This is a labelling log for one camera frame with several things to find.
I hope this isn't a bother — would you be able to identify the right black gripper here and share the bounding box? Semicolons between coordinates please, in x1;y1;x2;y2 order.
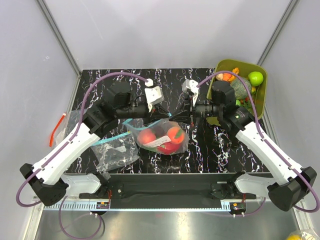
169;94;223;127

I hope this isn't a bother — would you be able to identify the peach toy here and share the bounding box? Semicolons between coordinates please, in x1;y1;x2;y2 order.
167;126;186;145
137;128;157;145

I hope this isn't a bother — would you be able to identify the clear bag teal zipper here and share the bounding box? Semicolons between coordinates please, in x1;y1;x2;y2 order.
123;118;189;155

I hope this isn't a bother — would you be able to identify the red dragon fruit toy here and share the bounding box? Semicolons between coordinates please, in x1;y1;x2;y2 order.
156;142;181;155

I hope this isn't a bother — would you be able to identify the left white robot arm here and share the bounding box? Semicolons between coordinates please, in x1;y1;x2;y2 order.
20;82;169;206

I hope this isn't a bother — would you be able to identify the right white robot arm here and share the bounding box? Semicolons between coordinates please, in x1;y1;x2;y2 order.
173;79;317;212

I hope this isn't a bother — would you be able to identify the clear bag on stack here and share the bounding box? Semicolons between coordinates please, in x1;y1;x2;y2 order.
90;132;139;173

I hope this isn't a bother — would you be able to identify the clear bag orange zipper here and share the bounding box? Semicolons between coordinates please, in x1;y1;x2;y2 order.
49;110;95;148

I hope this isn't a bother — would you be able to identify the black marbled table mat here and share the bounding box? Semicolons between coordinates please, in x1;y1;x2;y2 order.
53;67;271;174

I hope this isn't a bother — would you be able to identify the green cantaloupe melon toy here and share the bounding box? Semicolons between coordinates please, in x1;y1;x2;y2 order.
230;78;252;100

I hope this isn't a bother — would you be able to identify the olive green plastic bin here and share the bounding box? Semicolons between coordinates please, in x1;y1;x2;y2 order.
206;59;268;126

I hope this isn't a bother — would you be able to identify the green apple toy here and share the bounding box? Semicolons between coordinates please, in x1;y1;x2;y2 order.
248;71;264;87

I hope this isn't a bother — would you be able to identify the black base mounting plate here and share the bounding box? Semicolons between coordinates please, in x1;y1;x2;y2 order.
79;173;241;200

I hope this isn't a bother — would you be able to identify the yellow lemon toy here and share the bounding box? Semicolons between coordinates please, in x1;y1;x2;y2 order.
285;234;302;240

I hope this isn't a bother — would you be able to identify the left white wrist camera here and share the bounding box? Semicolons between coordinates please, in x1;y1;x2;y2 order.
144;86;165;112

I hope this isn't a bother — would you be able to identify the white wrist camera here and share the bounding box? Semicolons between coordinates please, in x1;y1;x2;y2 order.
144;86;165;112
182;79;199;106

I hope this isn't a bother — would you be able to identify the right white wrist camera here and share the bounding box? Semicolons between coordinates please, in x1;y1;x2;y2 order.
182;79;199;106

